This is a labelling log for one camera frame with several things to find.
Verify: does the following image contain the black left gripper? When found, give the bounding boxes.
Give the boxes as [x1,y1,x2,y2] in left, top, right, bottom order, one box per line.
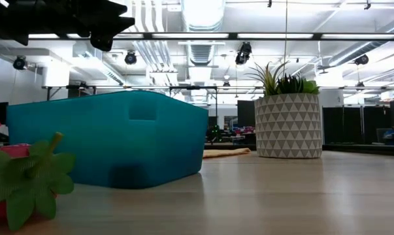
[62,0,136,52]

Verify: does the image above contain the teal plastic tub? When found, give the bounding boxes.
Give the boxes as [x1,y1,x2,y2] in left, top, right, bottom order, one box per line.
[6,90,209,189]

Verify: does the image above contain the red toy strawberry green leaves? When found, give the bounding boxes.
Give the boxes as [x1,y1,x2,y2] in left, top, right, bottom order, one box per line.
[0,132,76,232]

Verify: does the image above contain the black ceiling fixture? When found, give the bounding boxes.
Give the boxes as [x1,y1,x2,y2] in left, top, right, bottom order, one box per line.
[12,55,28,71]
[123,50,138,66]
[353,54,370,66]
[235,41,253,66]

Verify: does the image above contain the black standing panel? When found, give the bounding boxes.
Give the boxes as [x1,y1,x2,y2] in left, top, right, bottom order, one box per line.
[237,100,256,130]

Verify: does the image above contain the spiky green grass plant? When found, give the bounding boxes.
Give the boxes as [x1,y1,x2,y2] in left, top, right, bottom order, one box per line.
[247,60,291,97]

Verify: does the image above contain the yellow cloth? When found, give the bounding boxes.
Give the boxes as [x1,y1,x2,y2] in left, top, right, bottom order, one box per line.
[202,148,252,159]

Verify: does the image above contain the dark green succulent plant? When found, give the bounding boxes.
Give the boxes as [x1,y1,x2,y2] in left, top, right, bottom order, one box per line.
[276,74,304,95]

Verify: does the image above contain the white grey triangle planter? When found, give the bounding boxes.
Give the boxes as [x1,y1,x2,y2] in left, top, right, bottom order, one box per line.
[254,93,323,159]

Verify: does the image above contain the light green leafy plant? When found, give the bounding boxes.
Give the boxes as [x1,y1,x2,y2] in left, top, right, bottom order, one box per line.
[301,79,321,95]

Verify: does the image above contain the silver ventilation duct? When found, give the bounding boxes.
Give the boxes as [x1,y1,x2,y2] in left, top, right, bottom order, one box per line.
[180,0,226,66]

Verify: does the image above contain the black background rig frame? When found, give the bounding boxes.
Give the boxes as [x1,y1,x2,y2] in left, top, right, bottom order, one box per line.
[169,86,219,144]

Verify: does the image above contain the thin hanging cord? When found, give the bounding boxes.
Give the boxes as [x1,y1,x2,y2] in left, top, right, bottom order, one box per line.
[283,0,289,71]

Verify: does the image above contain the black partition wall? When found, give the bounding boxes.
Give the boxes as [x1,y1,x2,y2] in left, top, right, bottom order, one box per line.
[322,106,391,146]

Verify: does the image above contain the black table edge rail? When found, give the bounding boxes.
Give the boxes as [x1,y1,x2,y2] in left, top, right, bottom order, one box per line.
[322,143,394,157]

